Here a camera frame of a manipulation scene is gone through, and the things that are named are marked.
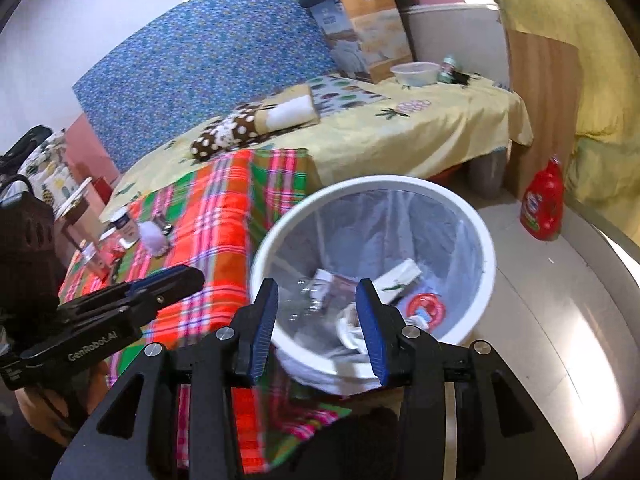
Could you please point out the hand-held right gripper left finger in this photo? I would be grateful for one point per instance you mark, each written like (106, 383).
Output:
(262, 330)

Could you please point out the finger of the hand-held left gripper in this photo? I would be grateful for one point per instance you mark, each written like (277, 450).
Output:
(150, 302)
(155, 280)

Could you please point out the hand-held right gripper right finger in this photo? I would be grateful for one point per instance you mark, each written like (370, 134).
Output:
(372, 330)

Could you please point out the crushed clear plastic bottle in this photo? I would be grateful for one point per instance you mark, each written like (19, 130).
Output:
(305, 302)

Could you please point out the red label plastic cup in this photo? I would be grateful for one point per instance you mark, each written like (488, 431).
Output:
(425, 310)

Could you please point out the white jar blue label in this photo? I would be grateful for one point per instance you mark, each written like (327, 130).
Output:
(125, 227)

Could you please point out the white trash bin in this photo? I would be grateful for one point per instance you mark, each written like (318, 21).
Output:
(382, 182)

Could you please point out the beige mug brown lid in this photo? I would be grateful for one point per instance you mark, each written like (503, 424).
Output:
(82, 225)

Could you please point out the plaid blanket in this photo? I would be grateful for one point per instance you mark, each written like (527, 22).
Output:
(210, 220)

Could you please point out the pineapple print fabric bag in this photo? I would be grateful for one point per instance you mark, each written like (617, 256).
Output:
(50, 170)

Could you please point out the small red box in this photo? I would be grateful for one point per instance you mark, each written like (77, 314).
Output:
(102, 191)

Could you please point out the clear plastic bin liner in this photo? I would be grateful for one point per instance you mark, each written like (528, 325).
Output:
(360, 230)

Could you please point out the black bag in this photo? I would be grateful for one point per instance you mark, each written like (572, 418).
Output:
(25, 147)

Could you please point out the brown polka dot pillow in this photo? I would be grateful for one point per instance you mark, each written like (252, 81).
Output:
(225, 132)

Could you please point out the yellow bed sheet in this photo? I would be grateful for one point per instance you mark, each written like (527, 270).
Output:
(400, 140)

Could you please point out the grey bed leg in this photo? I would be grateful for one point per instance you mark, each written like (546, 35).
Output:
(487, 175)

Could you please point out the red detergent bottle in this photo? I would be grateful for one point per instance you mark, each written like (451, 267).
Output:
(542, 210)

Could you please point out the white fluffy cloth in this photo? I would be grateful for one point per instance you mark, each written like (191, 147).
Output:
(290, 110)

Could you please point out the blue floral headboard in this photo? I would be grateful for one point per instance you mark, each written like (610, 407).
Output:
(200, 60)

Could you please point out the pill blister pack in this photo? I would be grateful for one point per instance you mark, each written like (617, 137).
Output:
(412, 106)

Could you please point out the clear plastic bowl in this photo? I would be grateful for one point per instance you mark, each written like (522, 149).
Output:
(415, 74)

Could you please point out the small black object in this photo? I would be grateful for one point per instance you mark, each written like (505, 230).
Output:
(461, 78)

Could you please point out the small green bottle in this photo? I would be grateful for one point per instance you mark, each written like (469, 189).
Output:
(446, 71)

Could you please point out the yellow curtain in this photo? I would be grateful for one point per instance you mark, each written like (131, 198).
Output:
(600, 175)

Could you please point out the wooden board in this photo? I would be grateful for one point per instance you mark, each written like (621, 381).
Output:
(540, 100)

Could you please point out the quilt packaging box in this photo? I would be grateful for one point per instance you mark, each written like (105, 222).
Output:
(375, 30)

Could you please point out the white side panel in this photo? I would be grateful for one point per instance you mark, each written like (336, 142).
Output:
(450, 35)

